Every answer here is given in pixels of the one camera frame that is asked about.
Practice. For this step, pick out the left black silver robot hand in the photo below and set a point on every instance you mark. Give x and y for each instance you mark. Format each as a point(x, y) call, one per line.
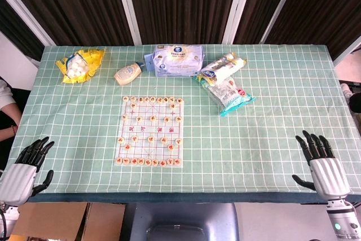
point(17, 181)

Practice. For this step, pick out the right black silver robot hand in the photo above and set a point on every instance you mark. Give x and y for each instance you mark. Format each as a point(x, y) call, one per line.
point(328, 176)

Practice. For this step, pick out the red-lettered wooden chess piece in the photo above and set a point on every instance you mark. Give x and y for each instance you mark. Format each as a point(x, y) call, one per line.
point(134, 139)
point(119, 160)
point(134, 161)
point(163, 140)
point(171, 147)
point(141, 161)
point(126, 161)
point(162, 163)
point(178, 141)
point(154, 162)
point(170, 162)
point(177, 162)
point(150, 139)
point(127, 147)
point(120, 140)
point(147, 162)

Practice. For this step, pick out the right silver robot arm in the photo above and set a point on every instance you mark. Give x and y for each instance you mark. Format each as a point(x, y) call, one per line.
point(338, 218)

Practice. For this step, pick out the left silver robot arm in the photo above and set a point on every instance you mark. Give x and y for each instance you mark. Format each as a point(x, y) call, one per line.
point(9, 218)

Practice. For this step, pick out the person's bare forearm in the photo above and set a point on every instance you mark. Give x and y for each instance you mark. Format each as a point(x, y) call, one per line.
point(14, 117)

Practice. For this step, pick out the black-lettered wooden chess piece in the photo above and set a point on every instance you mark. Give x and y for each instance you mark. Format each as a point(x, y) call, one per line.
point(146, 99)
point(133, 99)
point(159, 100)
point(133, 106)
point(166, 100)
point(178, 118)
point(172, 100)
point(153, 118)
point(124, 117)
point(153, 99)
point(140, 99)
point(179, 100)
point(172, 106)
point(166, 119)
point(125, 99)
point(138, 118)

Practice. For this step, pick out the Chinese chess board with pieces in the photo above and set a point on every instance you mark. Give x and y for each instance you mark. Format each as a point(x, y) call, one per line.
point(158, 152)

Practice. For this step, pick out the brown cardboard box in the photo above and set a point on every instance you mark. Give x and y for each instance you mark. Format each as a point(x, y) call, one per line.
point(48, 221)
point(104, 221)

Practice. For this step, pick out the green checked tablecloth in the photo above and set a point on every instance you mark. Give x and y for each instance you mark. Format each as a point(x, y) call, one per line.
point(253, 139)

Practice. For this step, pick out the pale shoe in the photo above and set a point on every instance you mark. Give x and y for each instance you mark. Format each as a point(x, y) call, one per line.
point(346, 90)

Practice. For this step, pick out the white shirt sleeve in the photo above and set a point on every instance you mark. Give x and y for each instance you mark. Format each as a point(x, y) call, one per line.
point(4, 94)

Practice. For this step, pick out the teal snack bag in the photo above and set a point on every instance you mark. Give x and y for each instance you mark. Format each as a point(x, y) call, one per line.
point(231, 94)

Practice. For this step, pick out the yellow marshmallow bag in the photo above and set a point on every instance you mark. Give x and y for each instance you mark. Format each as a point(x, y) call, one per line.
point(93, 57)

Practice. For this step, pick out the white roll package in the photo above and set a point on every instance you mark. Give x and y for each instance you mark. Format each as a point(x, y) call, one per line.
point(222, 67)

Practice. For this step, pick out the grey blue robot torso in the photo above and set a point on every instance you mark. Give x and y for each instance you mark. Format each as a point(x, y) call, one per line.
point(180, 215)

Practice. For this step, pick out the cream squeeze bottle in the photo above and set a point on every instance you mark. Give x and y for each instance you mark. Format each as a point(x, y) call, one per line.
point(127, 73)

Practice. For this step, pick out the blue tissue pack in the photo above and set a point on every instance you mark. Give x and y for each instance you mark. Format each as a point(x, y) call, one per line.
point(177, 63)

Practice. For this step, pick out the white frame post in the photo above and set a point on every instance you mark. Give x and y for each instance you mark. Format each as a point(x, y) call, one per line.
point(27, 15)
point(279, 8)
point(128, 9)
point(237, 6)
point(348, 51)

